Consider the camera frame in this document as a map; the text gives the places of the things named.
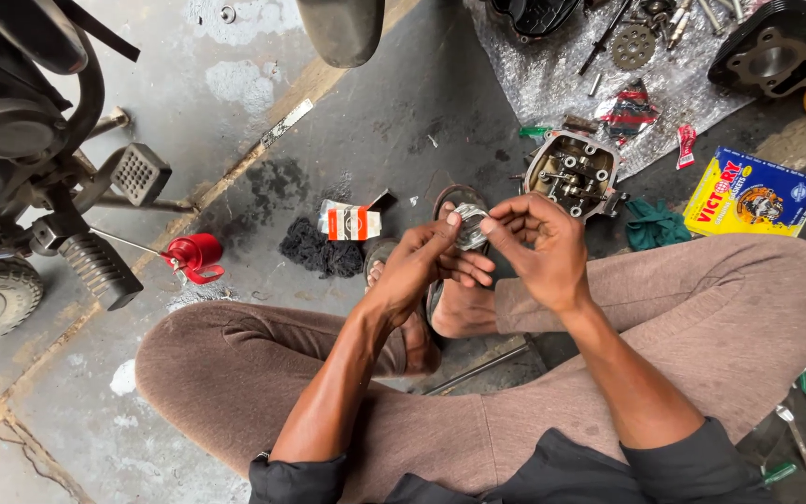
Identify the person's left hand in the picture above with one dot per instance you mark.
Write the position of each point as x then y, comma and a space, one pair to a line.
410, 269

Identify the person's right hand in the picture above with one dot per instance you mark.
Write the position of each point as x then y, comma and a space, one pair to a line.
550, 255

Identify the metal piston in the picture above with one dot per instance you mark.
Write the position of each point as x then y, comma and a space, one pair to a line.
471, 227

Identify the brown sandal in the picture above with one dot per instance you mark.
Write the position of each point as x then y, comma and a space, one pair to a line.
459, 196
378, 252

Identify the orange and white small box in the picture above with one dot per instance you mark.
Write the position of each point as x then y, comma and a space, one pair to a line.
354, 222

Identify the metal engine cylinder head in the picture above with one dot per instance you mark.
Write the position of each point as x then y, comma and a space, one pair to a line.
574, 168

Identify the black rag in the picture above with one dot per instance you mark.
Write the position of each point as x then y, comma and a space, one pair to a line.
319, 252

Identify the green cloth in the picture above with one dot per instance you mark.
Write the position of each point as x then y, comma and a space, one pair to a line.
655, 225

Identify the long metal rod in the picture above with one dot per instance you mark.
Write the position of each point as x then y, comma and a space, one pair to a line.
476, 369

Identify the small green plastic piece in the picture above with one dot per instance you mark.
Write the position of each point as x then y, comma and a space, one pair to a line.
534, 131

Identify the red and black plastic wrapper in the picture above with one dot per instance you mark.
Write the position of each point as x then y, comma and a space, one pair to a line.
627, 112

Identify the person's right leg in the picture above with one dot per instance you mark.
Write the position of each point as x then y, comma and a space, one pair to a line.
711, 301

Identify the person's leg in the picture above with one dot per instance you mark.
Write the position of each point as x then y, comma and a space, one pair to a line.
711, 301
235, 378

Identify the small red sachet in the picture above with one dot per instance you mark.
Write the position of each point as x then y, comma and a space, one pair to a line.
686, 145

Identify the short metal bolt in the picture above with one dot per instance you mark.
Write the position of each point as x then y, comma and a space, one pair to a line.
595, 84

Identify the clear bubble wrap sheet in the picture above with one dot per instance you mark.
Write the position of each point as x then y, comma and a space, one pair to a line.
550, 77

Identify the flat worn metal strip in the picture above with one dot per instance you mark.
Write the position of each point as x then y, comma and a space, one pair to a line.
287, 122

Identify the person's left leg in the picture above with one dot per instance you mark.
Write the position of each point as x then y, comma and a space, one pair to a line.
235, 378

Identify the yellow and blue gasket packet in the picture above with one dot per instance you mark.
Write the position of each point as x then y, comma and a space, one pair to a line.
753, 192

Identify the person's dark shirt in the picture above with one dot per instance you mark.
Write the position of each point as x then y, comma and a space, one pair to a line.
557, 469

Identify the red oil can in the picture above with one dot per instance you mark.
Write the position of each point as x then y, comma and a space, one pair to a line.
196, 253

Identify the long black tool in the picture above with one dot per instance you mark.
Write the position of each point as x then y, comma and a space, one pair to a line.
602, 40

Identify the metal sprocket gear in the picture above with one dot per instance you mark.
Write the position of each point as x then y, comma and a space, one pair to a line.
632, 47

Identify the black engine cover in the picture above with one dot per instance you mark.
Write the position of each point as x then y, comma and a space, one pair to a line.
536, 15

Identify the black curved fender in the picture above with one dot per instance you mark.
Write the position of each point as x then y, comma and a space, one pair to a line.
343, 31

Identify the heap of bolts and studs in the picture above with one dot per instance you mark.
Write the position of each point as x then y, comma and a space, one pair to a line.
679, 21

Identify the black finned cylinder block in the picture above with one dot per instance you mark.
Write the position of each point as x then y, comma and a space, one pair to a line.
774, 59

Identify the metal spanner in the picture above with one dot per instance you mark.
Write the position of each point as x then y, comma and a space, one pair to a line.
798, 441

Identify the small metal washer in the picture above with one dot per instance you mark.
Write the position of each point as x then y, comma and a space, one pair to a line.
228, 14

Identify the black motorcycle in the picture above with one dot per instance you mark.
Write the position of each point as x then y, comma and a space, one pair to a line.
11, 133

